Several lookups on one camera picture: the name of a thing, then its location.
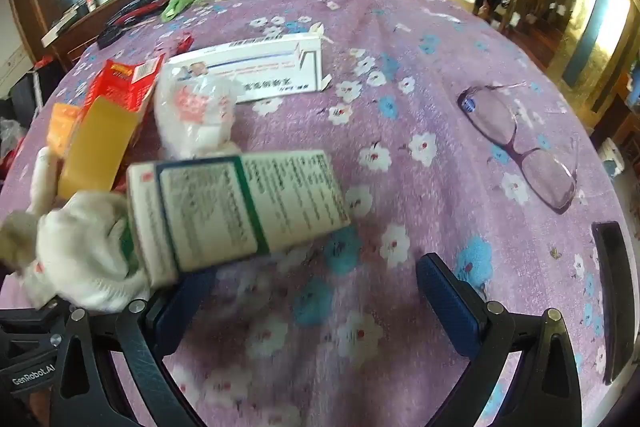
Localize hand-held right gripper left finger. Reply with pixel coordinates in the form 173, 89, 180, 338
50, 268, 217, 427

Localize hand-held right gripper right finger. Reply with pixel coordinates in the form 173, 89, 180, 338
416, 252, 584, 427

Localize green white medicine box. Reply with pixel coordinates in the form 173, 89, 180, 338
126, 150, 352, 289

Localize person's left hand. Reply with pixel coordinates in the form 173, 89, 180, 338
0, 147, 151, 314

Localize purple framed eyeglasses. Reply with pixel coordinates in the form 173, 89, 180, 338
456, 81, 582, 216

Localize purple floral tablecloth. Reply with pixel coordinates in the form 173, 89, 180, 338
0, 0, 632, 427

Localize crumpled clear plastic wrapper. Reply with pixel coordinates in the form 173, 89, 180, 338
152, 66, 242, 159

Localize orange packet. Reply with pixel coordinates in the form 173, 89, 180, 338
46, 102, 85, 158

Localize red cardboard box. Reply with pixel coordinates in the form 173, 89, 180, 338
56, 54, 167, 204

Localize long white medicine box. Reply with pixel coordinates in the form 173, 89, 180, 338
164, 32, 334, 106

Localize black and red tool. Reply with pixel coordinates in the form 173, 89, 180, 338
96, 0, 172, 50

